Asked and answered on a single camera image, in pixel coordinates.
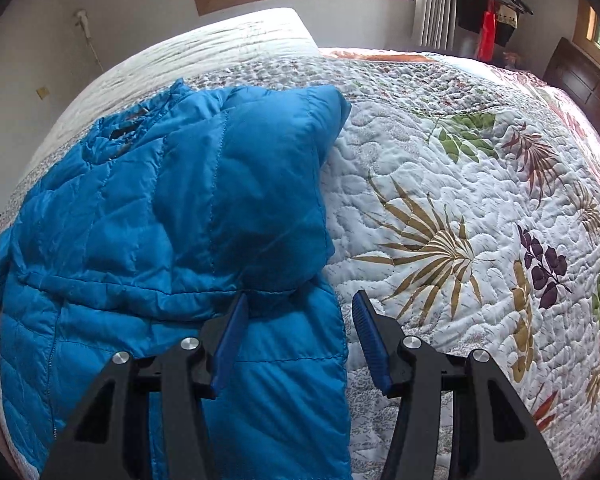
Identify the yellow wall socket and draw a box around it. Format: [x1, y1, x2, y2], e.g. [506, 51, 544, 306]
[36, 87, 50, 100]

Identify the coat rack with clothes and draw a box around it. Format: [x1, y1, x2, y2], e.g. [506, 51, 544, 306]
[456, 0, 533, 62]

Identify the white striped curtain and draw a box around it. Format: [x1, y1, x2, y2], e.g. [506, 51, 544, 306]
[412, 0, 457, 51]

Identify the dark wooden headboard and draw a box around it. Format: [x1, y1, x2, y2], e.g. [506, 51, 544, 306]
[544, 38, 600, 136]

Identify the floral quilted bedspread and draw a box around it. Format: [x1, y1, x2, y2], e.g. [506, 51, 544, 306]
[0, 9, 600, 479]

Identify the wooden side window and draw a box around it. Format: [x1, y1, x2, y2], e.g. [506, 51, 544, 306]
[572, 0, 600, 66]

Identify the blue puffer jacket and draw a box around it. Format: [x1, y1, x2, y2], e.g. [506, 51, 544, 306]
[0, 81, 351, 479]

